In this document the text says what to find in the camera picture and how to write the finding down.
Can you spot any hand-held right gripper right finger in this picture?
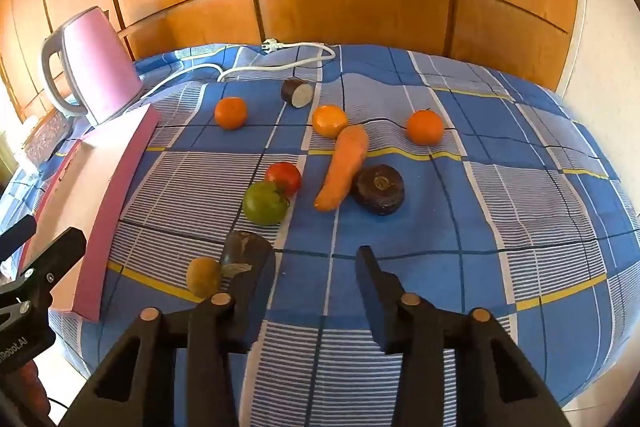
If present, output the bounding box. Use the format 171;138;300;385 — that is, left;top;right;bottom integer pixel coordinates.
355;246;571;427

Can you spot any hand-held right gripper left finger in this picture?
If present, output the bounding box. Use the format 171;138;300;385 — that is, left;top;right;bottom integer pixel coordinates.
60;249;277;427

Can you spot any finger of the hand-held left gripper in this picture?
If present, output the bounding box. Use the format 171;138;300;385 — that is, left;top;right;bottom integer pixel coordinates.
0;218;39;260
0;227;87;308

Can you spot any brown kiwi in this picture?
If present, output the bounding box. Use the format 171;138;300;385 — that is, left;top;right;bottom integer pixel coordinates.
186;257;223;299

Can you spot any pink box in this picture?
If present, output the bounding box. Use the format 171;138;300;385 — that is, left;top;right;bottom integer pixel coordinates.
37;104;161;324

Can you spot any orange mandarin with stem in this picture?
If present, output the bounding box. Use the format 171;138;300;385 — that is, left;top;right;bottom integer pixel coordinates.
406;108;446;146

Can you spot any yellow-orange mandarin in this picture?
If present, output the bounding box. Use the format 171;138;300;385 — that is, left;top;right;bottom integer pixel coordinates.
312;105;349;138

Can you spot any person's left forearm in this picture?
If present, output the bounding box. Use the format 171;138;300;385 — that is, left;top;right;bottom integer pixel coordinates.
0;354;51;427

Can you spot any blue plaid bedsheet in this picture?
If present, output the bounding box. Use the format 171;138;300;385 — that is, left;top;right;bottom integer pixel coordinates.
0;42;627;427

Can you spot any brown patterned box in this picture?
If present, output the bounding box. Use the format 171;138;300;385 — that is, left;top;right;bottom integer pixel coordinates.
22;112;77;168

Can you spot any green tomato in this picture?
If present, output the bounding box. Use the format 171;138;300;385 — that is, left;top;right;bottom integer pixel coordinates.
242;181;290;227

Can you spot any red tomato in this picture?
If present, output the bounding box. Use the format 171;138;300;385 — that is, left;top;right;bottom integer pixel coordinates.
265;161;303;198

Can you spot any orange carrot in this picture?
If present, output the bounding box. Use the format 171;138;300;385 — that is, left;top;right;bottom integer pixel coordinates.
313;125;370;212

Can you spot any pink electric kettle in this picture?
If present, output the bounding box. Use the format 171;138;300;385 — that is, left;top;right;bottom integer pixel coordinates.
41;6;146;126

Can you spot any white power cable with plug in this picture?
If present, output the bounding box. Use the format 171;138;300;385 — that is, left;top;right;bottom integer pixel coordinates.
141;39;337;100

